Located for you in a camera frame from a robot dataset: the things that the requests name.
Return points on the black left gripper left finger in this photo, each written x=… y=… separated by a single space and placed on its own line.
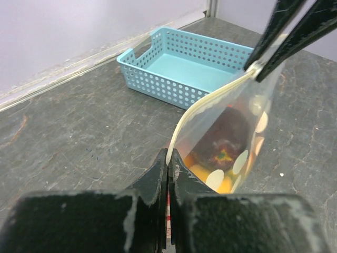
x=128 y=220

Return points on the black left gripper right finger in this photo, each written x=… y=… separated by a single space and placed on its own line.
x=205 y=221

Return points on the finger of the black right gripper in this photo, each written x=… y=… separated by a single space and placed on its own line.
x=283 y=13
x=317 y=22

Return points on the green toy lime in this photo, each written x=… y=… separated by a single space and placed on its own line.
x=214 y=179

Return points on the dark maroon toy fruit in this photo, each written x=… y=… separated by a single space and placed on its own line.
x=223 y=142

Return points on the clear dotted zip top bag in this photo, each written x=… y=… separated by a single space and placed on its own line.
x=253 y=99

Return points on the light blue plastic basket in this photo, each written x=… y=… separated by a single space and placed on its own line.
x=181 y=67

